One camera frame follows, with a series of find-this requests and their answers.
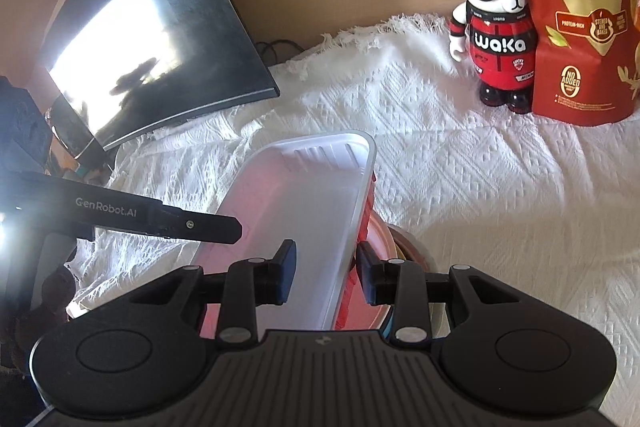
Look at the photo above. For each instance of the dark cloth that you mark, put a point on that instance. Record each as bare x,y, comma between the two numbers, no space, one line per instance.
25,127

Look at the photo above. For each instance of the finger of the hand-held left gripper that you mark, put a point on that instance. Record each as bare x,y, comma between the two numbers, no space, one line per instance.
210,227

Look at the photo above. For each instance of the white woven cloth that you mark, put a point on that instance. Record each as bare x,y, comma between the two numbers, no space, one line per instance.
475,182

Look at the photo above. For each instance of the black monitor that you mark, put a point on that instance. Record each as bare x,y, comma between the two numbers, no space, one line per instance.
175,7

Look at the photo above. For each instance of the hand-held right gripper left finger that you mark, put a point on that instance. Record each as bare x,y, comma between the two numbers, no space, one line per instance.
286,272

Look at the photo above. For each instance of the red and white rectangular dish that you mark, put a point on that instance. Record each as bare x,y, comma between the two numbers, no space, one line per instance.
300,207

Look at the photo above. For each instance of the white floral bowl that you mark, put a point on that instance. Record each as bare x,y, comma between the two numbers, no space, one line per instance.
440,314

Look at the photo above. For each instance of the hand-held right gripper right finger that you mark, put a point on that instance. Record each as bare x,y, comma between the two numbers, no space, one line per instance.
367,277

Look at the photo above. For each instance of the panda figurine in red suit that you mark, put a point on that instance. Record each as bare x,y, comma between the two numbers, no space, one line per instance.
495,47

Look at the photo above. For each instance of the red snack bag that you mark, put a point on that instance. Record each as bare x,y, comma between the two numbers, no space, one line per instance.
585,32

